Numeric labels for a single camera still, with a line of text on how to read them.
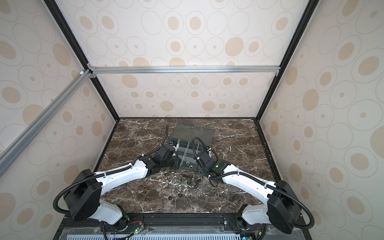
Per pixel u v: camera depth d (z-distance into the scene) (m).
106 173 0.47
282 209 0.41
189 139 1.09
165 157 0.66
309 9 0.69
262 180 0.47
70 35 0.76
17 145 0.53
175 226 0.73
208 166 0.61
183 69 0.87
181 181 0.87
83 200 0.42
